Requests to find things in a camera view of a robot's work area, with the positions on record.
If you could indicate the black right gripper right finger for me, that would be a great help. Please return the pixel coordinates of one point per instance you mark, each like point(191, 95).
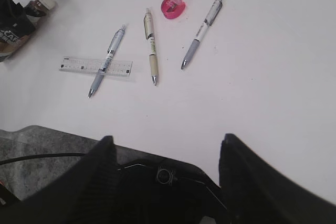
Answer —
point(255, 192)

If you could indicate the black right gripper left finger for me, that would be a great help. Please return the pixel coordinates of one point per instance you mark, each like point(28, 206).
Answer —
point(83, 194)

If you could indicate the brown Nescafe coffee bottle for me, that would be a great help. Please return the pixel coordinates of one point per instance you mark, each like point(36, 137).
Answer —
point(36, 12)

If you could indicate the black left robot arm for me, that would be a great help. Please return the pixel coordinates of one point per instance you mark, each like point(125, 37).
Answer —
point(14, 22)

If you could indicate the blue grip ballpoint pen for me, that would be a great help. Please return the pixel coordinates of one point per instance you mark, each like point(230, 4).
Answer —
point(110, 53)

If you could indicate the cream grip ballpoint pen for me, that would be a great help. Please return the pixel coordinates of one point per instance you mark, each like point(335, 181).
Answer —
point(149, 35)

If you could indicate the grey grip ballpoint pen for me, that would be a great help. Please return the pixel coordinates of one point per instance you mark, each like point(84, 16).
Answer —
point(206, 24)

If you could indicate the pink pencil sharpener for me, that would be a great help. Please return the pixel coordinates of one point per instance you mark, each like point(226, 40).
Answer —
point(172, 9)

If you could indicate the clear plastic ruler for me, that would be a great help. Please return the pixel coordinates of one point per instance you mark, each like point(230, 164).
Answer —
point(93, 66)

